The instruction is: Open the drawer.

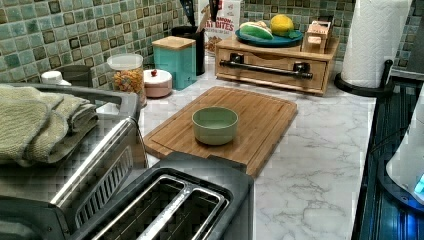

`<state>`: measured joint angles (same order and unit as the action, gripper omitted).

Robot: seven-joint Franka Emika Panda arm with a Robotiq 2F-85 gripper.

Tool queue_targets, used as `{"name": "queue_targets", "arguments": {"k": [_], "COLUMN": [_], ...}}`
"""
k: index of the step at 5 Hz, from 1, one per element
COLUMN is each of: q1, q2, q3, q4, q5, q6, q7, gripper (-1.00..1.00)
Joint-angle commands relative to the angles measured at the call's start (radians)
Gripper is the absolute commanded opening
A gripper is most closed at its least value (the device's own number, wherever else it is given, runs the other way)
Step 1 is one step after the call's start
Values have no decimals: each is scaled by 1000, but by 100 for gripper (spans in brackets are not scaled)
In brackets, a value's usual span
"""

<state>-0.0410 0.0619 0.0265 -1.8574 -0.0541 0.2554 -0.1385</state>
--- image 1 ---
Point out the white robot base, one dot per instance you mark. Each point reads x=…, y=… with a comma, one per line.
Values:
x=402, y=175

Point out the wooden drawer box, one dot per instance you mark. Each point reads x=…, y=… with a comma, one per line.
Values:
x=321, y=65

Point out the green ceramic bowl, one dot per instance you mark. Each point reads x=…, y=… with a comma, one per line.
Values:
x=215, y=125

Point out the bamboo cutting board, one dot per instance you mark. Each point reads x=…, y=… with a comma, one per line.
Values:
x=262, y=122

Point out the pink lidded ceramic pot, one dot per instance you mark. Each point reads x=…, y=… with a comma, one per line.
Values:
x=158, y=83

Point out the teal canister with wooden lid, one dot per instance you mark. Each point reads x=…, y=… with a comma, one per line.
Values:
x=176, y=55

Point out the black two-slot toaster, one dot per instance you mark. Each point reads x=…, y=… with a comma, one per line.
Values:
x=181, y=197

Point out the black utensil holder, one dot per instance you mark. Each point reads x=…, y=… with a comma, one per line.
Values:
x=192, y=33

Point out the glass jar with cereal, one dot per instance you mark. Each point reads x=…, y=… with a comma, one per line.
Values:
x=128, y=74

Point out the cinnamon oat bites cereal box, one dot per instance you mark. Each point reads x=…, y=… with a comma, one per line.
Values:
x=227, y=22

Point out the green white plush food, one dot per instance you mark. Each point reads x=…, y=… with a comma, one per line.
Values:
x=257, y=29

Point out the wooden spoon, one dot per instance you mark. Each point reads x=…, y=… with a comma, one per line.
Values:
x=205, y=16

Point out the dark teal plate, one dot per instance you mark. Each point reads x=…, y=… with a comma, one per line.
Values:
x=275, y=42

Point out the black spatula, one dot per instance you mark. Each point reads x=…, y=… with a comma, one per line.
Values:
x=188, y=8

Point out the yellow lemon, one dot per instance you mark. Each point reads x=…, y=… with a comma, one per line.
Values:
x=281, y=25

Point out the small wooden block holder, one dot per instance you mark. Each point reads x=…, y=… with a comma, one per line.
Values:
x=316, y=37

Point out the dark grey cup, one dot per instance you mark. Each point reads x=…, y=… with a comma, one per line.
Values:
x=78, y=75

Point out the white bottle cap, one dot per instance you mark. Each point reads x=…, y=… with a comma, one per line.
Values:
x=54, y=77

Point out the folded green towel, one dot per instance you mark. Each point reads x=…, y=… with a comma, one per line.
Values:
x=40, y=127

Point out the black paper towel stand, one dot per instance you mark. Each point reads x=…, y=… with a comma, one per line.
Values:
x=384, y=90

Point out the stainless toaster oven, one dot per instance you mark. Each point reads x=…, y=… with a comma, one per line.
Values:
x=52, y=201

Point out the white paper towel roll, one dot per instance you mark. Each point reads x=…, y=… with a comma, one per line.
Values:
x=374, y=36

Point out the black drawer handle bar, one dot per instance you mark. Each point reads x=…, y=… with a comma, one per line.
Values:
x=300, y=70

